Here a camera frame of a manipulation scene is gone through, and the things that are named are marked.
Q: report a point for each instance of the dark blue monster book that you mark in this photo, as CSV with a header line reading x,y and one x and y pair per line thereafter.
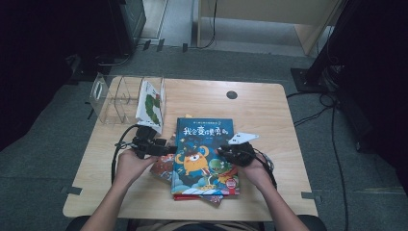
x,y
198,160

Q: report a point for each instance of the black computer tower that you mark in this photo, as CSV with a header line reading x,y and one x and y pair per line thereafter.
x,y
128,22

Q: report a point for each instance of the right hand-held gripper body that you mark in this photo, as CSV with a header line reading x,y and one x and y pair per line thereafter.
x,y
242,154

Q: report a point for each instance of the black metal stand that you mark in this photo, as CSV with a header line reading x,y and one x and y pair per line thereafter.
x,y
317,64

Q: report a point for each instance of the person's clothing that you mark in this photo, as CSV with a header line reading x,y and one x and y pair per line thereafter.
x,y
192,226

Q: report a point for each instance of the grey floor tape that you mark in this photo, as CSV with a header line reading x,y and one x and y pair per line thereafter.
x,y
312,195
72,190

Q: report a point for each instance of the dark curtain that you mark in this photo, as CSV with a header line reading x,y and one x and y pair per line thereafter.
x,y
41,64
381,80

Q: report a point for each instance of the white caterpillar book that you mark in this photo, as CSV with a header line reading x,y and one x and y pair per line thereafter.
x,y
150,106

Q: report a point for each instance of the clear acrylic book rack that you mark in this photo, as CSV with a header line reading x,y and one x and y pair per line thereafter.
x,y
118,99

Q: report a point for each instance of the person's left hand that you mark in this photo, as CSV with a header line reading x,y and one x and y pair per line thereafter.
x,y
131,168

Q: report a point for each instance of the light wooden cabinet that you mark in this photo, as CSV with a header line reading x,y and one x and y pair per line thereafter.
x,y
272,12

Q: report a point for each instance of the person's right hand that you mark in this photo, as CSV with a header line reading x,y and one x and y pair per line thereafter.
x,y
256,173

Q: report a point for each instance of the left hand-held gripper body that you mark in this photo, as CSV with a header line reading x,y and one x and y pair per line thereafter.
x,y
144,146

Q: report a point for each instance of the round black table grommet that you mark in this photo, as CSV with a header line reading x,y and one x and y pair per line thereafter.
x,y
231,95

